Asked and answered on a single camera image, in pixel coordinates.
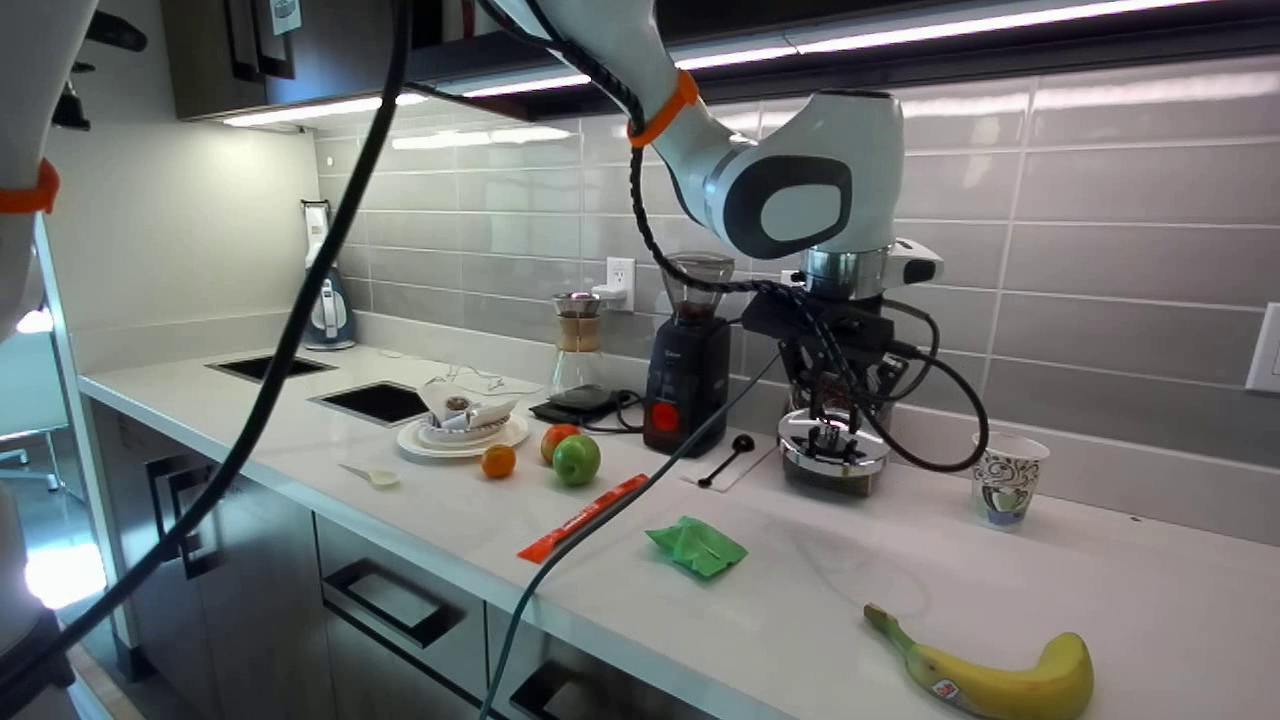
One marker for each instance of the black coffee grinder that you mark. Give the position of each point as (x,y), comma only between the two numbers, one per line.
(686,366)

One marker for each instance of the green apple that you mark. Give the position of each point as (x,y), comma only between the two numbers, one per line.
(577,462)

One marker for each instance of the dark upper cabinet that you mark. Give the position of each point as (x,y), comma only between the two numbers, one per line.
(932,42)

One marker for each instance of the paper cup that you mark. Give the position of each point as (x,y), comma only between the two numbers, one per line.
(1013,473)

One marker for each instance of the white wall outlet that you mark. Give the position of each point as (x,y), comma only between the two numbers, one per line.
(619,275)

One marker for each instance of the white plate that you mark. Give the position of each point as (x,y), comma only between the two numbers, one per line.
(510,437)

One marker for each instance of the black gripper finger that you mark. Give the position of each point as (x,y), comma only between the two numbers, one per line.
(855,401)
(805,401)

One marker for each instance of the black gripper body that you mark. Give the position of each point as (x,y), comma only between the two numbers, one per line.
(825,325)

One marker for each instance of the green cloth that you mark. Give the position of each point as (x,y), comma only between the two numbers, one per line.
(697,549)

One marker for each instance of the patterned bowl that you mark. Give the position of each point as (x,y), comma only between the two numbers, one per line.
(461,426)

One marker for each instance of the red orange fruit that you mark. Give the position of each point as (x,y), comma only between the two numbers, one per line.
(551,437)

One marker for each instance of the red strip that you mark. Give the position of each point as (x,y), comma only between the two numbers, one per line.
(583,523)

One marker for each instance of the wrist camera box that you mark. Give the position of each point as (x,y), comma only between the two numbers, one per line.
(915,263)

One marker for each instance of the yellow banana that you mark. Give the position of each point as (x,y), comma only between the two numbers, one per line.
(1013,686)

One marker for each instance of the small orange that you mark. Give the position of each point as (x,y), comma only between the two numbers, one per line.
(496,462)

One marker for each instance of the electric kettle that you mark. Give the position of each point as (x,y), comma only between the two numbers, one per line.
(331,312)

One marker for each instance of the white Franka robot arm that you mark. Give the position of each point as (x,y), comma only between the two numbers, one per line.
(814,147)

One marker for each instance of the black coffee scale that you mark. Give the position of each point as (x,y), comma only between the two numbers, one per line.
(586,401)

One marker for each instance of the white spoon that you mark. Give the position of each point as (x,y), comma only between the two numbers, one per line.
(371,473)

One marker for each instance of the black spoon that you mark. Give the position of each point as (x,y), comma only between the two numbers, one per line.
(743,442)

